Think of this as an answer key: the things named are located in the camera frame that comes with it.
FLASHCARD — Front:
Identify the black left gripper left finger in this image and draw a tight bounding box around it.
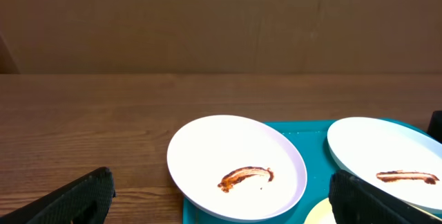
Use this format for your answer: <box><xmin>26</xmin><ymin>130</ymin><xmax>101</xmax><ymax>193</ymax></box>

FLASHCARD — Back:
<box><xmin>1</xmin><ymin>167</ymin><xmax>115</xmax><ymax>224</ymax></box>

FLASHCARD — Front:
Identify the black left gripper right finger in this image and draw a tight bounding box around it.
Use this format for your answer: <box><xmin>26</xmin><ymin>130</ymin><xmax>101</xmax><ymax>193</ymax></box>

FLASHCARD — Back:
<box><xmin>329</xmin><ymin>169</ymin><xmax>441</xmax><ymax>224</ymax></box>

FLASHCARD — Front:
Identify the yellow plate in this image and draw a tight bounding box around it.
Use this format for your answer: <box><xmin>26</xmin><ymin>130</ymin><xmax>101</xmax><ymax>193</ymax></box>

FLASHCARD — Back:
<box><xmin>304</xmin><ymin>198</ymin><xmax>336</xmax><ymax>224</ymax></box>

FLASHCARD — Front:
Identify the white plate with sauce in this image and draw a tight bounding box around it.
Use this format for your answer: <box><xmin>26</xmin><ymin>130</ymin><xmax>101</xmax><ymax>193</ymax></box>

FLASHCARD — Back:
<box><xmin>166</xmin><ymin>115</ymin><xmax>307</xmax><ymax>223</ymax></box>
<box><xmin>327</xmin><ymin>117</ymin><xmax>441</xmax><ymax>214</ymax></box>

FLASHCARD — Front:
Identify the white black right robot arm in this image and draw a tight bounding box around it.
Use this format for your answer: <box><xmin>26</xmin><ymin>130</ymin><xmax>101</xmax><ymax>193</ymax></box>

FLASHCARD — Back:
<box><xmin>427</xmin><ymin>111</ymin><xmax>442</xmax><ymax>143</ymax></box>

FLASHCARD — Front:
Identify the teal plastic tray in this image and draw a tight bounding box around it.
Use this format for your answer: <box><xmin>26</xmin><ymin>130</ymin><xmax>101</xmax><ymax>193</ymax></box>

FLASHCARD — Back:
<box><xmin>182</xmin><ymin>118</ymin><xmax>442</xmax><ymax>224</ymax></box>

